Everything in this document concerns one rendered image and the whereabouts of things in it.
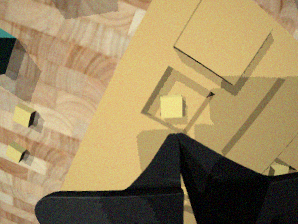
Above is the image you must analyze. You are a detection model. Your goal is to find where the teal square block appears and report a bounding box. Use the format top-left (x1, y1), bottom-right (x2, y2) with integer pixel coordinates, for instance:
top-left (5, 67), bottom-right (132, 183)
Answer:
top-left (0, 28), bottom-right (16, 75)

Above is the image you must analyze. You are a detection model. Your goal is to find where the yellow cube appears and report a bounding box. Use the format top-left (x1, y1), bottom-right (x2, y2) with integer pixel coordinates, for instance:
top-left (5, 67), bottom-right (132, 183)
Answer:
top-left (5, 141), bottom-right (27, 164)
top-left (160, 93), bottom-right (182, 119)
top-left (269, 163), bottom-right (289, 176)
top-left (12, 103), bottom-right (36, 128)

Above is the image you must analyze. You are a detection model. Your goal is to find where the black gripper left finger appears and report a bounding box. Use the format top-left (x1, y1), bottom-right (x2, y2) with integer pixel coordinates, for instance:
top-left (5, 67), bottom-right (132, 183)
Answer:
top-left (35, 133), bottom-right (185, 224)

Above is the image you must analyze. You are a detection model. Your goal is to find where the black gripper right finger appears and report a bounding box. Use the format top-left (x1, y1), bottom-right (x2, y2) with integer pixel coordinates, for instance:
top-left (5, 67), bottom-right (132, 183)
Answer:
top-left (177, 133), bottom-right (298, 224)

